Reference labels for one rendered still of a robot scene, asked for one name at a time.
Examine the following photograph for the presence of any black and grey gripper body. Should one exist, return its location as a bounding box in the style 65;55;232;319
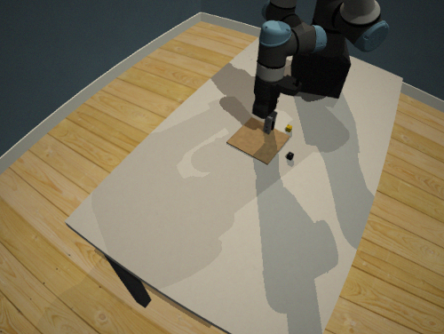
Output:
252;63;302;119

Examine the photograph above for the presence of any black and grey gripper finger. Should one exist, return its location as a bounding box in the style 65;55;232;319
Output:
263;115;273;134
270;111;277;130

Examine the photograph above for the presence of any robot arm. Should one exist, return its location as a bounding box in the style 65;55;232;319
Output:
258;0;389;69

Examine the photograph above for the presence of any tan mat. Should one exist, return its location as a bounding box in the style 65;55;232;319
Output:
226;117;289;165

